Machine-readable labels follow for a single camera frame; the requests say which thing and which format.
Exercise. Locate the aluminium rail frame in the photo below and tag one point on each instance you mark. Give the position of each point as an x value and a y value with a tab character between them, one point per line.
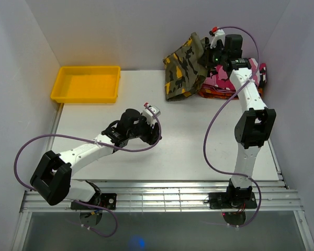
173	176

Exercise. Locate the pink camouflage folded trousers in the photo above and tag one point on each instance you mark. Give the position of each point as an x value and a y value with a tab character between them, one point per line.
221	80

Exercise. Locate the yellow plastic tray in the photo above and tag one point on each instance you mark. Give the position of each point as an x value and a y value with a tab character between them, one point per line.
86	85

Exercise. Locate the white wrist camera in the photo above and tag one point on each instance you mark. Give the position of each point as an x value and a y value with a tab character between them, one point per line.
217	34
150	113

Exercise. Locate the orange camouflage folded trousers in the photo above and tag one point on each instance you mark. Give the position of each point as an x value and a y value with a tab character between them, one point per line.
214	92

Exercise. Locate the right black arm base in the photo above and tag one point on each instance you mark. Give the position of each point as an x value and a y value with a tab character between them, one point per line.
221	200

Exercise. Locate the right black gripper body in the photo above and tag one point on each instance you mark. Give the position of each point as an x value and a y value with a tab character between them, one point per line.
213	56

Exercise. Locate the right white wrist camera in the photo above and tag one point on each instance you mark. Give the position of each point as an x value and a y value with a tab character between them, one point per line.
217	34

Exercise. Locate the yellow green camouflage trousers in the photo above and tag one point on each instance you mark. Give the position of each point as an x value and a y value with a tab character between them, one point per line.
184	76

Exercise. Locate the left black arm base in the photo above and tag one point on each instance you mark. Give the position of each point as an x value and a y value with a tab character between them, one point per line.
105	200

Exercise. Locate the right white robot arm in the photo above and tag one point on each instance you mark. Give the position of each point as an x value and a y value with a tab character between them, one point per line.
254	126

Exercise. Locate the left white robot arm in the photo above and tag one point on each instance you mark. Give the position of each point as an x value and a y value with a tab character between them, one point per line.
53	177

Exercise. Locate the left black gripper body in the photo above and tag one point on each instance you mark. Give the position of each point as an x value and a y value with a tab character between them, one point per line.
143	130

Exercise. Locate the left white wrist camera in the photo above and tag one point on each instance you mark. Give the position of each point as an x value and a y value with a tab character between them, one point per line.
150	113

